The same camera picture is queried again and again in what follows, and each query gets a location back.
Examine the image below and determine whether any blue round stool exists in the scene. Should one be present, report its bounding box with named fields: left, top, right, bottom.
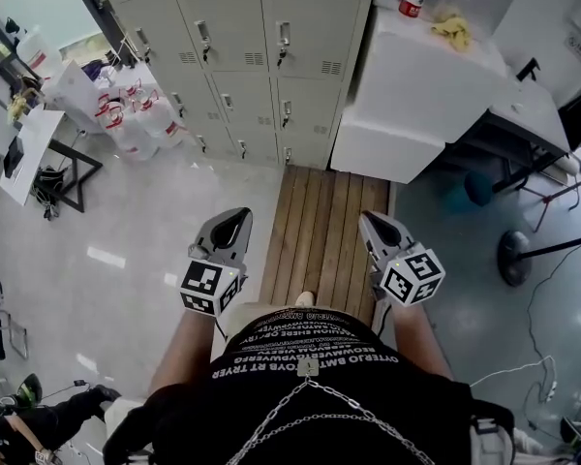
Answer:
left=463, top=170, right=496, bottom=207

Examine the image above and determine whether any white container red label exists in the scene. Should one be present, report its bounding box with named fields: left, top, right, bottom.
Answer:
left=16, top=26, right=62, bottom=75

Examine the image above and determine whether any grey shoulder bag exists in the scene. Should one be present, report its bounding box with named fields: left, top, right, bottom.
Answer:
left=468, top=415, right=516, bottom=465

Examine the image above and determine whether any white table black frame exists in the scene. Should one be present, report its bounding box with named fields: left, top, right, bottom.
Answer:
left=0, top=108, right=105, bottom=214

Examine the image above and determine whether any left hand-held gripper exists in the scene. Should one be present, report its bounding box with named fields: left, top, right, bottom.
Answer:
left=179, top=206, right=254, bottom=319

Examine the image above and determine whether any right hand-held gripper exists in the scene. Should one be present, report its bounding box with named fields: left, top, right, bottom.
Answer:
left=359, top=212, right=446, bottom=308

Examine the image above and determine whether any person's black printed t-shirt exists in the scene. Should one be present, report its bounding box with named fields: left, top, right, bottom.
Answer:
left=102, top=307, right=514, bottom=465

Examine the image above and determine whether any bundle of black cables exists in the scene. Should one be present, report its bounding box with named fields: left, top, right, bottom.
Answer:
left=31, top=165, right=67, bottom=222

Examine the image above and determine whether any grey desk black frame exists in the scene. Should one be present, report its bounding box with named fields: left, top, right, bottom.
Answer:
left=444, top=78, right=575, bottom=198

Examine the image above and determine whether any white round stool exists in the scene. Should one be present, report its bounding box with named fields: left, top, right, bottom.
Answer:
left=104, top=395, right=149, bottom=433

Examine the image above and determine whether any person's left forearm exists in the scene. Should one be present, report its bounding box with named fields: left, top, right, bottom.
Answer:
left=148, top=307, right=225, bottom=397

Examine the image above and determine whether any red tripod stand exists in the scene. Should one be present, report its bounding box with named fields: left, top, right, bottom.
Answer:
left=521, top=171, right=581, bottom=234

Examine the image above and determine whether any white cardboard box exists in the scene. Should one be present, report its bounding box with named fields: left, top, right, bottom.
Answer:
left=43, top=59, right=104, bottom=121

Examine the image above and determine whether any wooden slat platform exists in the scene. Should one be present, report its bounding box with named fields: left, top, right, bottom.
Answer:
left=260, top=165, right=391, bottom=326

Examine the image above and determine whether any clear water jug red handle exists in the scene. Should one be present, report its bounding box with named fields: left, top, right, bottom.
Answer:
left=94, top=88, right=127, bottom=131
left=138, top=90, right=185, bottom=149
left=107, top=108, right=159, bottom=162

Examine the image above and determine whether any grey metal locker cabinet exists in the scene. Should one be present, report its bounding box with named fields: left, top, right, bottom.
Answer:
left=96, top=0, right=382, bottom=171

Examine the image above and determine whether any yellow crumpled cloth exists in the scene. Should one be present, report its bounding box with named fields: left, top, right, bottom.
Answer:
left=430, top=11, right=474, bottom=53

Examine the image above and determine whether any black floor cable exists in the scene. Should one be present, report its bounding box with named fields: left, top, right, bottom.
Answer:
left=525, top=242, right=581, bottom=433

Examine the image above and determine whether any white appliance cabinet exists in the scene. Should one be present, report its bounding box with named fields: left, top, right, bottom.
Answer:
left=492, top=0, right=581, bottom=107

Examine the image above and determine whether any silver chain necklace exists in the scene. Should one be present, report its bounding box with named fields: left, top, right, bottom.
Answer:
left=225, top=358, right=437, bottom=465

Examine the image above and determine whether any black box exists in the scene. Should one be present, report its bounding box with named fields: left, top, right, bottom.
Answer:
left=3, top=136, right=26, bottom=180

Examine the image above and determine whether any person's right forearm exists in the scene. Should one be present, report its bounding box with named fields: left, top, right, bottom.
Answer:
left=385, top=301, right=455, bottom=383

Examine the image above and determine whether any white floor cable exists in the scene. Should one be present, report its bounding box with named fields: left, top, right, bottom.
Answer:
left=469, top=354, right=559, bottom=402

